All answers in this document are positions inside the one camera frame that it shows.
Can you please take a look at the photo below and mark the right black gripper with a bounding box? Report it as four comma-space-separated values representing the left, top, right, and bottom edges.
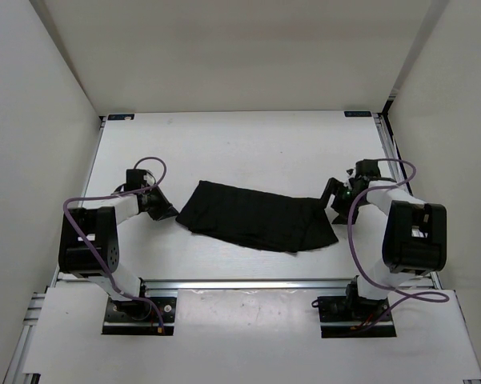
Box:
312, 178, 368, 226

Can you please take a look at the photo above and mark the black pleated skirt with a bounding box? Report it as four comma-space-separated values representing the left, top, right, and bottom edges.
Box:
176, 181, 339, 254

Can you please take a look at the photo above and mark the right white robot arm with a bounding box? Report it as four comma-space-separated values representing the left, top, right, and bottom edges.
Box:
320, 176, 447, 320

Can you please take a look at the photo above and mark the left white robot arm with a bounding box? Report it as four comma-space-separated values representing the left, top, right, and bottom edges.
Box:
58, 186, 178, 320

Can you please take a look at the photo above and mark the right blue corner label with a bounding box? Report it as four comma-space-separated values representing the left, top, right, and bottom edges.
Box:
344, 110, 372, 118

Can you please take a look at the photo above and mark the blue corner label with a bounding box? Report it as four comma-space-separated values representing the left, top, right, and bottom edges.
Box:
344, 110, 372, 118
107, 114, 134, 121

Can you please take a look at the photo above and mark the left blue corner label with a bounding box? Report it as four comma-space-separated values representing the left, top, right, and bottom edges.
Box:
107, 114, 134, 121

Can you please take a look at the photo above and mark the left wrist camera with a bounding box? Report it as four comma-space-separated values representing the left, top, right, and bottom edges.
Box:
113, 169, 156, 194

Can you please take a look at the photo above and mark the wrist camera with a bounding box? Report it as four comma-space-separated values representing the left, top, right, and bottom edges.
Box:
347, 159, 396, 186
113, 169, 156, 194

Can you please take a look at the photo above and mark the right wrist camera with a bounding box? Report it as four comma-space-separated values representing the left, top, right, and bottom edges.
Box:
347, 159, 396, 186

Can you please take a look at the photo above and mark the front aluminium frame rail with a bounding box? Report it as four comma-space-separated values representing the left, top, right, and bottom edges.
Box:
145, 278, 351, 290

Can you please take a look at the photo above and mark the aluminium frame rail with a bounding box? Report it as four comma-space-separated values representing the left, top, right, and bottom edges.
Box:
375, 114, 441, 289
145, 278, 351, 290

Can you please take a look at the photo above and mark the right aluminium frame rail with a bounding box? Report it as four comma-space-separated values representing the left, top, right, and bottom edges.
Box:
375, 114, 441, 289

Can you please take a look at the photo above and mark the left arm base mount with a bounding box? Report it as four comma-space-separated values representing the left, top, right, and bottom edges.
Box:
102, 296, 177, 336

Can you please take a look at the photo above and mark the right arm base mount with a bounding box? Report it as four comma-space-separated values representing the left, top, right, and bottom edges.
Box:
311, 296, 397, 339

